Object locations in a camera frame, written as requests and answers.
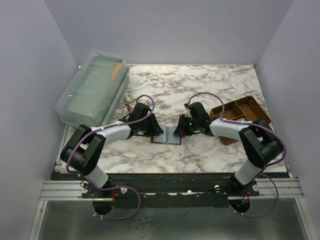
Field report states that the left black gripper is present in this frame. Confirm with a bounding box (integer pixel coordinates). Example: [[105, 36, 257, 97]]
[[138, 113, 164, 137]]

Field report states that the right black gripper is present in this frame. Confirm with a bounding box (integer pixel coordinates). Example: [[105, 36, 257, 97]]
[[174, 114, 200, 136]]

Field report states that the white VIP credit card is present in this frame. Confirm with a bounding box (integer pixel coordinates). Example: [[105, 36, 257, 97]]
[[152, 134, 166, 144]]

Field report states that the brown leather card holder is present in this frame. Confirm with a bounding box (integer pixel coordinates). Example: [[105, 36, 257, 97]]
[[150, 126, 182, 145]]

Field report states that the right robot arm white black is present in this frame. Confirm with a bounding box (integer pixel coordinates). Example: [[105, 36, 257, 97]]
[[173, 102, 285, 196]]

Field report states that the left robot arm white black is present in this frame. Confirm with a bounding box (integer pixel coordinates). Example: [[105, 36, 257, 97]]
[[59, 102, 164, 198]]

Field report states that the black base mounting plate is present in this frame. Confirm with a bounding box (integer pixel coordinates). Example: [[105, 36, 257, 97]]
[[82, 173, 259, 209]]

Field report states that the brown woven wicker tray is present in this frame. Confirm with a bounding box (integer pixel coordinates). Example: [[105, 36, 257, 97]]
[[209, 95, 273, 146]]

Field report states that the clear plastic storage box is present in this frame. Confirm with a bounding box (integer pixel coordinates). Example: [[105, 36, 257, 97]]
[[55, 50, 130, 127]]

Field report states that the orange pencil in box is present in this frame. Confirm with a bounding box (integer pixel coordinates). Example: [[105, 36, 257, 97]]
[[110, 62, 122, 80]]

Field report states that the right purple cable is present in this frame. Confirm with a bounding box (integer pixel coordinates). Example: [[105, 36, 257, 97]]
[[187, 92, 286, 218]]

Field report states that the aluminium rail frame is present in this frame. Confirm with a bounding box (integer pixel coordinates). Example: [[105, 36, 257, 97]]
[[30, 171, 317, 240]]

